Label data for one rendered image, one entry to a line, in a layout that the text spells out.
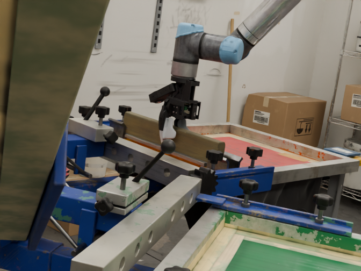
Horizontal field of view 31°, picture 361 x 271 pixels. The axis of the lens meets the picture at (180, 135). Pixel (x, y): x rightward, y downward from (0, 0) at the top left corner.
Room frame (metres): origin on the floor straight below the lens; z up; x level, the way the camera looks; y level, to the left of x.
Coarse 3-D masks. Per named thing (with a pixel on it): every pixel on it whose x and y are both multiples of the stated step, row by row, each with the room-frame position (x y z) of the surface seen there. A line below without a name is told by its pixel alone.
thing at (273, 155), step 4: (264, 152) 2.19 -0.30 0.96; (268, 152) 2.20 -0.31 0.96; (272, 152) 2.21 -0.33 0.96; (276, 152) 2.22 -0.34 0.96; (268, 156) 2.13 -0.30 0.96; (272, 156) 2.14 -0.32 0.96; (276, 156) 2.15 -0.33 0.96; (280, 156) 2.16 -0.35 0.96; (284, 156) 2.16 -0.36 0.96; (276, 160) 2.09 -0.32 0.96; (280, 160) 2.10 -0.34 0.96; (284, 160) 2.10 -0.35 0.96; (288, 160) 2.11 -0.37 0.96; (292, 160) 2.12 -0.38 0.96; (296, 160) 2.13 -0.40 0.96; (284, 164) 2.05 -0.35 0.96; (288, 164) 2.06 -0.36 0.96; (292, 164) 2.06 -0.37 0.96; (296, 164) 2.07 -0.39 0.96
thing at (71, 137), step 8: (72, 136) 1.64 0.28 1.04; (80, 136) 1.65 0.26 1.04; (72, 144) 1.59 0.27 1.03; (80, 144) 1.61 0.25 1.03; (88, 144) 1.63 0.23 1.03; (96, 144) 1.65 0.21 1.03; (104, 144) 1.67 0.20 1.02; (72, 152) 1.59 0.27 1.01; (88, 152) 1.63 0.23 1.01; (96, 152) 1.65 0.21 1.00
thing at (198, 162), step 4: (128, 136) 1.97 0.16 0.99; (132, 136) 1.96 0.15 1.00; (136, 140) 1.94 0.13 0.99; (140, 140) 1.93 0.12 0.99; (144, 140) 1.92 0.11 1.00; (144, 144) 1.91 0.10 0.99; (148, 144) 1.90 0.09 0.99; (152, 144) 1.89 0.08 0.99; (156, 144) 1.89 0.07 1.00; (156, 148) 1.87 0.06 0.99; (160, 148) 1.86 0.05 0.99; (176, 152) 1.82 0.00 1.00; (180, 156) 1.80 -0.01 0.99; (184, 156) 1.79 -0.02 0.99; (188, 156) 1.79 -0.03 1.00; (188, 160) 1.78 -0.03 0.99; (192, 160) 1.77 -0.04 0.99; (196, 160) 1.76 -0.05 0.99; (200, 160) 1.76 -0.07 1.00; (200, 164) 1.75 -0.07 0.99; (204, 164) 1.74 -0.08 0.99
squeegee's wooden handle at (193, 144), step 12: (132, 120) 1.98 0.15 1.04; (144, 120) 1.94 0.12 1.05; (156, 120) 1.93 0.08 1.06; (132, 132) 1.97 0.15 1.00; (144, 132) 1.94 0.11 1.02; (156, 132) 1.90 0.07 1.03; (180, 132) 1.83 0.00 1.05; (192, 132) 1.82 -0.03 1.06; (180, 144) 1.82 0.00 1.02; (192, 144) 1.79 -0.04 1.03; (204, 144) 1.76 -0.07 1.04; (216, 144) 1.73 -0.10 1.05; (192, 156) 1.79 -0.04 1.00; (204, 156) 1.76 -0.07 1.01
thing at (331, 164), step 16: (192, 128) 2.31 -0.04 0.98; (208, 128) 2.37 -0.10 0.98; (224, 128) 2.44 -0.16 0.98; (240, 128) 2.42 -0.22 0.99; (272, 144) 2.31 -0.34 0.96; (288, 144) 2.26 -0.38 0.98; (304, 144) 2.26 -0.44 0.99; (112, 160) 1.77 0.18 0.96; (320, 160) 2.17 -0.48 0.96; (336, 160) 2.05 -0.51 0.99; (352, 160) 2.09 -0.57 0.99; (288, 176) 1.82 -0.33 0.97; (304, 176) 1.88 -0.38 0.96; (320, 176) 1.94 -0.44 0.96
